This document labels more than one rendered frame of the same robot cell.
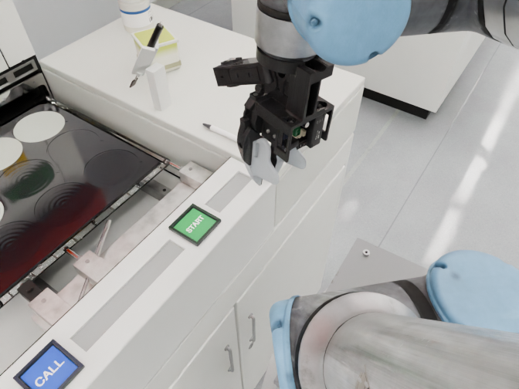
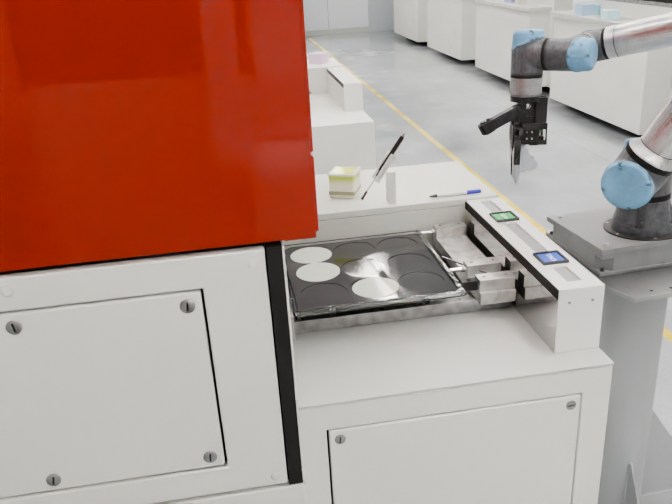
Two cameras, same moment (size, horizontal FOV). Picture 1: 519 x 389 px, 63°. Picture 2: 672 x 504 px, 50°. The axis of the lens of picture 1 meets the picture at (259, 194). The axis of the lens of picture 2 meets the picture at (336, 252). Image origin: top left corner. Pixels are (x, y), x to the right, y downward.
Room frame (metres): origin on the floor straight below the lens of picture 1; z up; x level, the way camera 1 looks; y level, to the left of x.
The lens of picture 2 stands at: (-0.54, 1.50, 1.59)
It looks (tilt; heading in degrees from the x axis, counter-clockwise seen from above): 23 degrees down; 318
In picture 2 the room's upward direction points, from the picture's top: 3 degrees counter-clockwise
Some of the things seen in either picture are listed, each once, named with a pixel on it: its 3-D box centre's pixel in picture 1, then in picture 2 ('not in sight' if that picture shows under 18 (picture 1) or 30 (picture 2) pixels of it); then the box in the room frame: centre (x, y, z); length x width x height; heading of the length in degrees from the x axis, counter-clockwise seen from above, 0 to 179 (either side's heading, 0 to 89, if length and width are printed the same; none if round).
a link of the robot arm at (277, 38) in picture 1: (293, 27); (525, 87); (0.43, -0.04, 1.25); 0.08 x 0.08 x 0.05
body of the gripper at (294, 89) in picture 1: (287, 97); (527, 120); (0.42, -0.03, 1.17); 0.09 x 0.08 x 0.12; 41
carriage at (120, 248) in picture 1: (140, 250); (470, 264); (0.41, 0.20, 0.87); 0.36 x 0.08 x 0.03; 146
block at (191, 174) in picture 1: (201, 179); (449, 229); (0.54, 0.11, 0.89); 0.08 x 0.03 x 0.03; 56
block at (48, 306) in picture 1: (58, 314); (494, 280); (0.28, 0.29, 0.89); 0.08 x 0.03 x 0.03; 56
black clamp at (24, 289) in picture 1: (32, 292); (468, 283); (0.31, 0.34, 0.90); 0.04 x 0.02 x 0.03; 56
